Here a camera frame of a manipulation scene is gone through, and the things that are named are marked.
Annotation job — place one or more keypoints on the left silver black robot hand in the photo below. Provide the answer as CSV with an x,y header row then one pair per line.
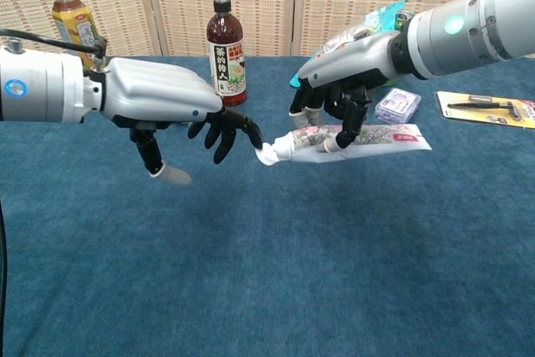
x,y
159,89

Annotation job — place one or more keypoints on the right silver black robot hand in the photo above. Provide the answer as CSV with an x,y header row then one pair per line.
x,y
351,64

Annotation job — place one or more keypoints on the white floral toothpaste tube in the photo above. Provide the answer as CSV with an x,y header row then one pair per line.
x,y
388,144

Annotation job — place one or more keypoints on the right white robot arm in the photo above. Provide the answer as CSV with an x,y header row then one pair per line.
x,y
480,27

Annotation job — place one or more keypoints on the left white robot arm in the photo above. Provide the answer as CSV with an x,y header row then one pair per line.
x,y
42,85

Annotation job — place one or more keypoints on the dark glass sauce bottle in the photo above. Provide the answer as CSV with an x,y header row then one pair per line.
x,y
227,64

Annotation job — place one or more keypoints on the yellow tea bottle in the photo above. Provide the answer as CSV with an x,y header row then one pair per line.
x,y
71,18

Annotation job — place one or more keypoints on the teal snack bag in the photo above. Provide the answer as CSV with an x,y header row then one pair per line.
x,y
380,18

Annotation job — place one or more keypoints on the small clear plastic box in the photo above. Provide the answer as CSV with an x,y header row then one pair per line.
x,y
397,106

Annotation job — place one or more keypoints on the green drink can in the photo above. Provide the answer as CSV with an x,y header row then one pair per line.
x,y
402,18

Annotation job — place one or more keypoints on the razor in yellow blister pack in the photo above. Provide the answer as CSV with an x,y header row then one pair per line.
x,y
480,110

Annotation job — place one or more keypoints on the blue felt table cover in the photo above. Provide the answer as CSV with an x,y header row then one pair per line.
x,y
267,248

